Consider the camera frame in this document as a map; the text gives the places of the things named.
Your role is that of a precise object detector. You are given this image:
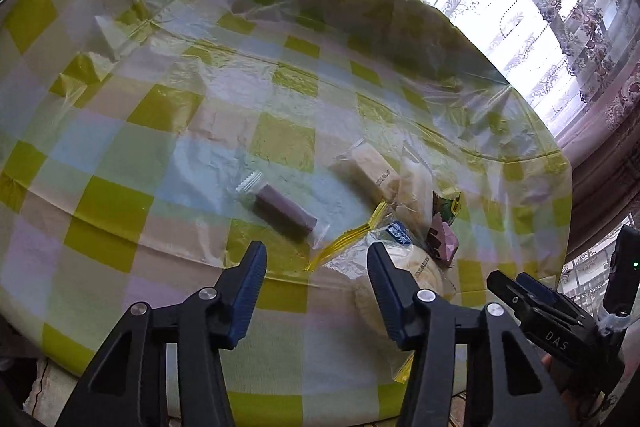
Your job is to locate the white lace curtain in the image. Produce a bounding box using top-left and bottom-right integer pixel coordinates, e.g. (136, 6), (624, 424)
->
(557, 252), (616, 303)
(195, 0), (640, 138)

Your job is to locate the yellow checked plastic tablecloth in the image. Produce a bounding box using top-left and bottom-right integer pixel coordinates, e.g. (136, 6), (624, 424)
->
(0, 0), (573, 423)

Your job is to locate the yellow cake clear packet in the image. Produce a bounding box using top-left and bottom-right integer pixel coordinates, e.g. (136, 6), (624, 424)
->
(332, 142), (401, 202)

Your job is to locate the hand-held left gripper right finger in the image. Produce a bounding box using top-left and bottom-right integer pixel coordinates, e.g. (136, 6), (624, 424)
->
(366, 242), (576, 427)

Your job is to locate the round cake packet yellow strip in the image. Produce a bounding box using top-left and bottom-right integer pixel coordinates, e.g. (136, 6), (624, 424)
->
(307, 203), (453, 383)

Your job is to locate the green snack packet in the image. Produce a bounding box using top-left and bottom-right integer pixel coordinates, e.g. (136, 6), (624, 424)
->
(432, 189), (463, 225)

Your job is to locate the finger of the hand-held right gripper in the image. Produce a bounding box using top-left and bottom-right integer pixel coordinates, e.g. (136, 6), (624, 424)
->
(486, 270), (576, 358)
(516, 272), (596, 333)

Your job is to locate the brown patterned curtain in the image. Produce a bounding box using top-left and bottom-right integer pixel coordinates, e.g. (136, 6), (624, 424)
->
(555, 77), (640, 268)

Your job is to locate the pale cake clear packet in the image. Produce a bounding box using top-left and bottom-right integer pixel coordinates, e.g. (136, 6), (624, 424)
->
(397, 154), (436, 228)

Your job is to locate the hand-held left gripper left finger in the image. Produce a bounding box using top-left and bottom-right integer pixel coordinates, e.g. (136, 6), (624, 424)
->
(55, 241), (268, 427)

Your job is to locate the pink dark printed snack packet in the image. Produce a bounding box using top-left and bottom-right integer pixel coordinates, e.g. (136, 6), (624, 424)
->
(427, 213), (460, 267)

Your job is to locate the purple bar clear packet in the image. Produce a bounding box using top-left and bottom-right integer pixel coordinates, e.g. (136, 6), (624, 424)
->
(234, 174), (331, 250)

